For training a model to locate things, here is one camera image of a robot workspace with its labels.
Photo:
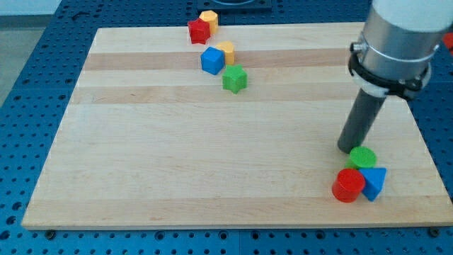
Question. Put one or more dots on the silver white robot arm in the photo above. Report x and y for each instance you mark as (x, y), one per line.
(393, 52)

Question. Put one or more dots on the wooden board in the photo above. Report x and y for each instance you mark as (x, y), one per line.
(150, 141)

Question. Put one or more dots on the green star block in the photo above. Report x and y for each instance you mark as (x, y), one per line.
(234, 78)

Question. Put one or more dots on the red star block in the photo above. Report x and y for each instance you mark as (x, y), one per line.
(199, 31)

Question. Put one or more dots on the blue cube block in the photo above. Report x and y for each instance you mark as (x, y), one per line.
(212, 60)

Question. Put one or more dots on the yellow heart block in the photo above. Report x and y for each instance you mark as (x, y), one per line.
(229, 52)

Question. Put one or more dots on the yellow hexagon block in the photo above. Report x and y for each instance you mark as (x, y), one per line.
(210, 17)

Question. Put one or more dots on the red cylinder block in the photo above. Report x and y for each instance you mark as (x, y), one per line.
(349, 183)

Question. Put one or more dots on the green cylinder block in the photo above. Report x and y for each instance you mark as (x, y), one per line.
(361, 157)

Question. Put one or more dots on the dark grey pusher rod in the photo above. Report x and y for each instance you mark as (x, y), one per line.
(360, 119)

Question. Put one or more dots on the blue triangle block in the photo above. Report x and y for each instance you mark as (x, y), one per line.
(374, 182)

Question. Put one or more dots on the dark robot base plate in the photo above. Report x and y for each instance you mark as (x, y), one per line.
(233, 5)

